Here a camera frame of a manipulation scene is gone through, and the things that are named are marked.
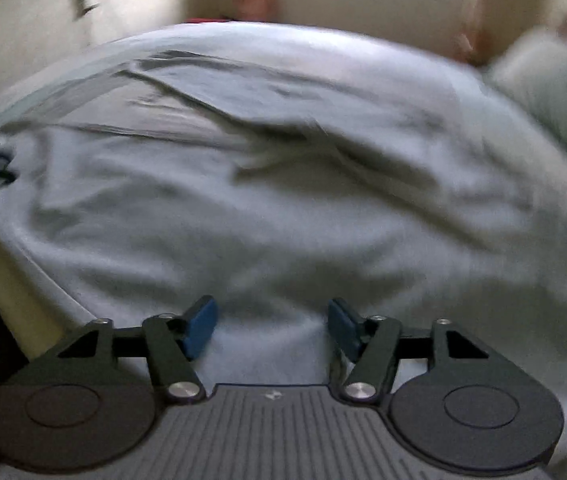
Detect floral bed sheet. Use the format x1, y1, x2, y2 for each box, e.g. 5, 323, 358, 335
0, 20, 567, 461

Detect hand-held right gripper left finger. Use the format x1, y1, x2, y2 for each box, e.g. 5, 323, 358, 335
58, 296, 218, 403

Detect light grey pillow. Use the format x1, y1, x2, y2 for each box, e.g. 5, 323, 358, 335
488, 25, 567, 171

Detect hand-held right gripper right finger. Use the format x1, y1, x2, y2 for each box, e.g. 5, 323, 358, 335
327, 298, 489, 404

